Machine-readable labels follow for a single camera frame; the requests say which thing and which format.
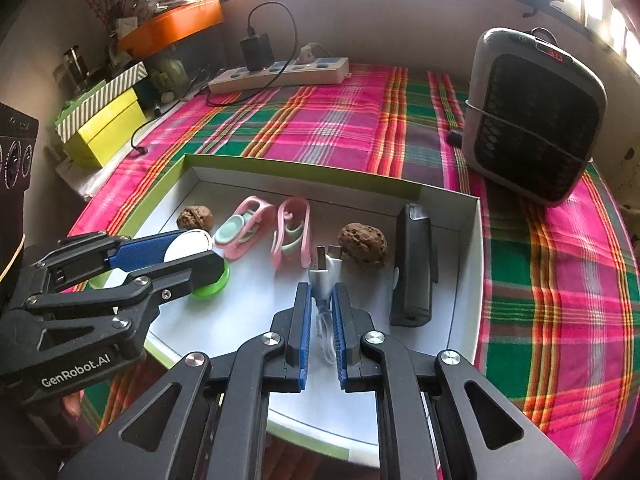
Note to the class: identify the brown walnut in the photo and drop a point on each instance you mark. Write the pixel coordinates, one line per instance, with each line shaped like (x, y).
(195, 219)
(362, 242)

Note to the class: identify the striped box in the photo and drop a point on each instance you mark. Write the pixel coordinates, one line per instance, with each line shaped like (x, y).
(100, 95)

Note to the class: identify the pink green plaid blanket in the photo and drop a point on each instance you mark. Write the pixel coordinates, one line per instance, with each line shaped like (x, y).
(550, 285)

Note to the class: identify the yellow-green box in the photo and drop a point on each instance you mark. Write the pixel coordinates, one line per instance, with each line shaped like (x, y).
(105, 132)

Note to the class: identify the white plug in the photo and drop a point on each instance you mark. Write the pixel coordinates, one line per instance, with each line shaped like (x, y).
(308, 52)

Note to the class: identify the round white green container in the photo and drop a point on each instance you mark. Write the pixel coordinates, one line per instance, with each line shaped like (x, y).
(192, 244)

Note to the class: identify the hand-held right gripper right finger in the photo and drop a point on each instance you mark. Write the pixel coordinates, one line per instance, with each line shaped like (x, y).
(340, 335)

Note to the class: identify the white paper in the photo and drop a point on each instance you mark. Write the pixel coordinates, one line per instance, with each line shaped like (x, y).
(80, 177)

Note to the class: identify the glass jar with black lid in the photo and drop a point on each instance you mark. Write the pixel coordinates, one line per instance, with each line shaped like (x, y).
(75, 65)

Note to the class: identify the black case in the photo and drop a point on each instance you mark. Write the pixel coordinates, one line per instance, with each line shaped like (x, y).
(412, 270)

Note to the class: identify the pink looped clip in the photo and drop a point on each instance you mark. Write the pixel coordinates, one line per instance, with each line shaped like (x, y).
(291, 246)

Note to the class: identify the white power strip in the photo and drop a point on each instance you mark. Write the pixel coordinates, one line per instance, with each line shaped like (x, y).
(310, 71)

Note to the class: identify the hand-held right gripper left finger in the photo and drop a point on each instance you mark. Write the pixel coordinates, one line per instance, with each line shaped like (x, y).
(302, 335)

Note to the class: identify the pink clip with green oval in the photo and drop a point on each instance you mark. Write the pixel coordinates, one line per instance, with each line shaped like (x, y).
(235, 227)

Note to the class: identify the black charger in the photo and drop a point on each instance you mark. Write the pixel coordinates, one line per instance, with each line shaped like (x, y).
(256, 52)

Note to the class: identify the grey fan heater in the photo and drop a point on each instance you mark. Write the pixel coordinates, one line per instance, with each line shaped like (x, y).
(535, 115)

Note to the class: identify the white cardboard box green sides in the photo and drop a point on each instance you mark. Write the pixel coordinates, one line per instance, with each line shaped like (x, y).
(240, 320)

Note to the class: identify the orange tray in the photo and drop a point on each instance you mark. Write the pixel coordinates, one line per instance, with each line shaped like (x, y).
(170, 22)

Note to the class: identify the dried twigs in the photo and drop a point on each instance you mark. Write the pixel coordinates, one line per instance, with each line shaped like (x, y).
(95, 5)

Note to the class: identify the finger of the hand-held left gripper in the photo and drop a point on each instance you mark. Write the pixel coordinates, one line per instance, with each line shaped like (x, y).
(185, 275)
(145, 249)

